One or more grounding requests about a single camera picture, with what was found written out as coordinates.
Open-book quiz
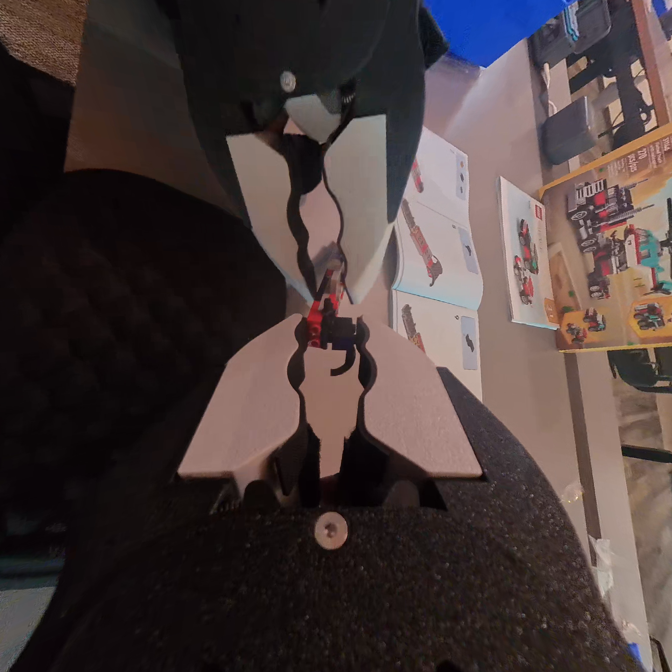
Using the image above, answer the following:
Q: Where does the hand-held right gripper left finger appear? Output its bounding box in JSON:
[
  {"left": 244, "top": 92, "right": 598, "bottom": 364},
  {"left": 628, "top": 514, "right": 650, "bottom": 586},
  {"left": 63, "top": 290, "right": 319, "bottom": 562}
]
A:
[{"left": 177, "top": 314, "right": 322, "bottom": 507}]

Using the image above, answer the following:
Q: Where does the red black lego model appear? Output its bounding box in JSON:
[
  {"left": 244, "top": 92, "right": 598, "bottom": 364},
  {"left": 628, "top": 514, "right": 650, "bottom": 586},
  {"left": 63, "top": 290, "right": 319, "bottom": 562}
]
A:
[{"left": 307, "top": 251, "right": 369, "bottom": 377}]

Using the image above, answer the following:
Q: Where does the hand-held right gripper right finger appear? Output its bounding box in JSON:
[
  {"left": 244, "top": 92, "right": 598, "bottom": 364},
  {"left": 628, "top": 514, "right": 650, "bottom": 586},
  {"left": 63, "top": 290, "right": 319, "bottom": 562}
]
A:
[{"left": 341, "top": 314, "right": 484, "bottom": 507}]

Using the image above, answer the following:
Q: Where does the yellow lego set box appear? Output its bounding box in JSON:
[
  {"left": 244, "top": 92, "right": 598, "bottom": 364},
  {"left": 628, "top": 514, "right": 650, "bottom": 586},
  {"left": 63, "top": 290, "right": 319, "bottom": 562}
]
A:
[{"left": 540, "top": 123, "right": 672, "bottom": 354}]

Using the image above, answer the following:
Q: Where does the black bumpy cushion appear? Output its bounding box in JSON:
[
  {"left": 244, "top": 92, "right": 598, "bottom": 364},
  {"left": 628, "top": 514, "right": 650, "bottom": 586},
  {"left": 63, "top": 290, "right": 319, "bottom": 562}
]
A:
[{"left": 0, "top": 168, "right": 289, "bottom": 526}]

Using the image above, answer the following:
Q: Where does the large blue plastic bin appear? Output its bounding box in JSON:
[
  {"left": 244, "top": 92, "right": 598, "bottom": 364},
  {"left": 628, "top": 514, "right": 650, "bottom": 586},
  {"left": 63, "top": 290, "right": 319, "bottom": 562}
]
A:
[{"left": 422, "top": 0, "right": 583, "bottom": 69}]

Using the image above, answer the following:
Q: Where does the clear plastic bag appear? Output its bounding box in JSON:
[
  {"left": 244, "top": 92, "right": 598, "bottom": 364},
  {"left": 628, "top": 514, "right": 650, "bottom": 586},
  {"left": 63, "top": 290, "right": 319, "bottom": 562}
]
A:
[{"left": 587, "top": 535, "right": 616, "bottom": 596}]

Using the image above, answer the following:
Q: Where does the open lego instruction booklet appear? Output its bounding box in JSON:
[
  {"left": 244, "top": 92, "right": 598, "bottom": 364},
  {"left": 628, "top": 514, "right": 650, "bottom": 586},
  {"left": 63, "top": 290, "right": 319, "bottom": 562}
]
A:
[{"left": 390, "top": 127, "right": 485, "bottom": 372}]

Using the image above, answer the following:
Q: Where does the small closed instruction booklet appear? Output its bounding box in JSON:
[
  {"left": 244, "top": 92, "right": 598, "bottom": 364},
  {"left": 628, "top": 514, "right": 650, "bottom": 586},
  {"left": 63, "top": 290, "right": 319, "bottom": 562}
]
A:
[{"left": 496, "top": 176, "right": 561, "bottom": 330}]

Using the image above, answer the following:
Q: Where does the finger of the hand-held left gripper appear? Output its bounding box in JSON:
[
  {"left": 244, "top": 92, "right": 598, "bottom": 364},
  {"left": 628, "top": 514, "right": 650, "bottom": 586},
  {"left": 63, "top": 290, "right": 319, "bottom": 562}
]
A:
[
  {"left": 323, "top": 112, "right": 396, "bottom": 306},
  {"left": 226, "top": 131, "right": 323, "bottom": 306}
]

